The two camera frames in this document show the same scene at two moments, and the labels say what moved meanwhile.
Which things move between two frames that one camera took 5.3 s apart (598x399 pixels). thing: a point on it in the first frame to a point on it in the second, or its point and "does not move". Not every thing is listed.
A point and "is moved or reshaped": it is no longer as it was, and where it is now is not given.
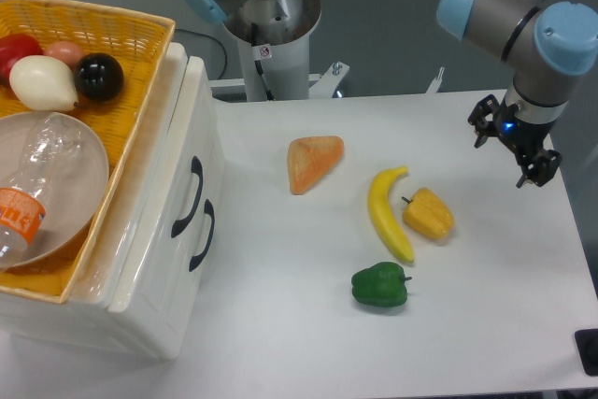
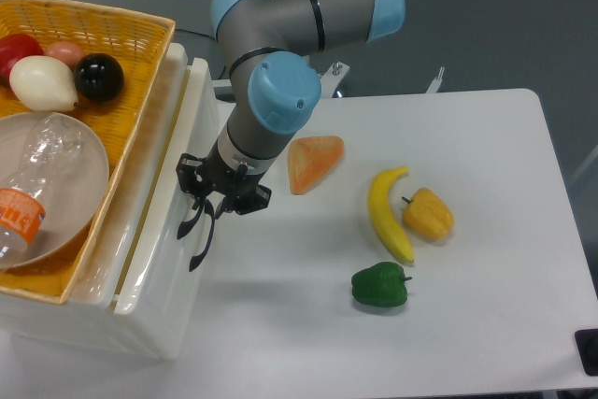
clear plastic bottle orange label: x=49 y=156 does not move
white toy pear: x=43 y=83 does not move
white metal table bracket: x=435 y=83 does not move
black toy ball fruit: x=99 y=77 does not move
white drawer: x=168 y=250 is moved or reshaped
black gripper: x=522 y=138 to x=240 y=192
